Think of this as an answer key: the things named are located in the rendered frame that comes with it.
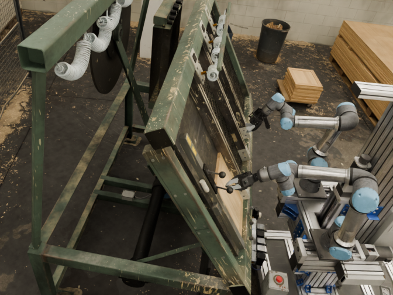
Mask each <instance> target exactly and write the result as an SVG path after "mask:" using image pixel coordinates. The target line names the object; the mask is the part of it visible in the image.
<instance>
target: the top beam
mask: <svg viewBox="0 0 393 295"><path fill-rule="evenodd" d="M213 3H214V0H196V2H195V5H194V7H193V9H192V12H191V14H190V17H189V19H188V22H187V25H186V27H185V30H184V33H183V34H182V37H181V40H180V42H179V45H178V47H177V50H176V52H175V55H174V57H173V60H172V62H171V65H170V68H169V69H168V73H167V75H166V78H165V80H164V82H163V85H162V88H161V90H160V93H159V95H158V97H157V100H156V103H155V105H154V108H153V110H152V112H151V115H150V118H149V120H148V123H147V125H146V128H145V130H144V135H145V136H146V138H147V140H148V141H149V143H150V144H151V146H152V148H153V149H154V150H157V149H162V148H166V147H169V146H173V145H175V141H176V138H177V134H178V130H179V127H180V123H181V120H182V116H183V113H184V109H185V104H186V102H187V98H188V94H189V90H190V87H191V83H192V79H193V76H194V72H195V67H194V65H193V63H192V61H191V59H190V57H189V55H190V52H191V49H192V48H193V49H194V52H195V54H196V56H197V58H198V57H199V54H200V51H201V47H202V43H203V40H204V37H203V35H202V32H201V30H200V28H199V24H200V22H201V20H202V22H203V24H204V27H205V30H206V28H207V25H208V22H209V21H208V18H207V16H206V13H205V11H204V9H205V6H206V5H207V7H208V10H209V13H210V14H211V10H212V7H213Z"/></svg>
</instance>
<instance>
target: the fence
mask: <svg viewBox="0 0 393 295"><path fill-rule="evenodd" d="M187 136H188V134H187V133H183V134H181V135H180V137H179V142H180V144H181V146H182V148H183V150H184V152H185V153H186V155H187V157H188V158H189V160H190V162H191V164H192V166H193V168H194V169H195V171H196V173H197V175H198V177H199V179H200V180H202V179H203V180H205V183H206V184H207V186H208V188H209V192H208V195H209V197H210V198H211V200H212V202H213V203H218V204H219V206H220V208H221V209H222V213H221V215H220V217H221V219H222V220H223V222H224V224H225V225H226V227H227V230H228V231H229V233H230V235H231V237H232V238H233V240H234V242H235V244H236V246H237V248H238V249H244V240H243V238H242V236H241V234H240V232H239V231H238V229H237V227H236V225H235V223H234V221H233V220H232V218H231V216H230V214H229V212H228V210H227V208H226V206H225V204H224V202H223V200H222V198H221V196H220V195H219V193H217V194H215V192H214V190H213V189H212V187H211V185H210V183H209V181H208V179H207V178H206V175H205V173H204V172H203V170H202V169H203V165H204V164H203V162H202V160H201V158H200V156H199V154H198V152H197V150H196V149H195V147H194V145H193V143H192V141H191V139H190V137H189V136H188V137H189V139H190V141H191V145H190V144H189V142H188V141H187ZM192 147H194V149H195V151H196V155H195V153H194V151H193V150H192Z"/></svg>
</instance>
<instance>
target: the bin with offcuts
mask: <svg viewBox="0 0 393 295"><path fill-rule="evenodd" d="M261 23H262V26H261V32H260V38H259V42H258V48H257V54H256V56H257V58H258V59H259V60H261V61H263V62H266V63H274V62H275V61H277V58H278V56H279V53H280V51H281V48H282V46H283V44H284V41H285V38H286V36H287V34H288V31H289V30H290V28H291V27H290V25H289V24H288V23H287V22H284V21H282V20H278V19H263V20H262V22H261Z"/></svg>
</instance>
